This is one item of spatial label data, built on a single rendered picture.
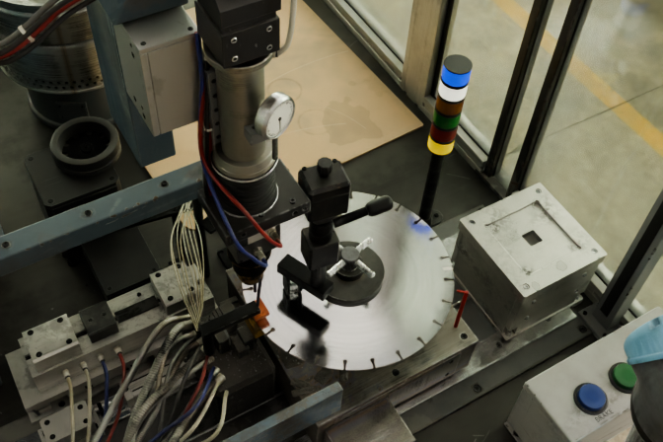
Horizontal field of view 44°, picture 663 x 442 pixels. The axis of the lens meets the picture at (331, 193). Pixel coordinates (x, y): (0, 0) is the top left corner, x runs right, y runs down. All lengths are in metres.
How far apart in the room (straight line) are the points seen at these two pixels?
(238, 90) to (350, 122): 0.94
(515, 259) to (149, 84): 0.76
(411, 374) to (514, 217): 0.34
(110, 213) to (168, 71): 0.43
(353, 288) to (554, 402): 0.34
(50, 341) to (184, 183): 0.31
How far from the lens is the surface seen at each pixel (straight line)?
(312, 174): 1.00
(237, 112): 0.86
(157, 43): 0.83
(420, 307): 1.26
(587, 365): 1.33
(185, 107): 0.90
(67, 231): 1.24
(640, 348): 0.83
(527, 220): 1.46
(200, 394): 1.24
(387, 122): 1.77
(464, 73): 1.29
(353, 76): 1.86
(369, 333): 1.22
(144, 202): 1.25
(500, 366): 1.46
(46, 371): 1.34
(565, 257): 1.43
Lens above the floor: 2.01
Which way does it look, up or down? 51 degrees down
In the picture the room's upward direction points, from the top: 4 degrees clockwise
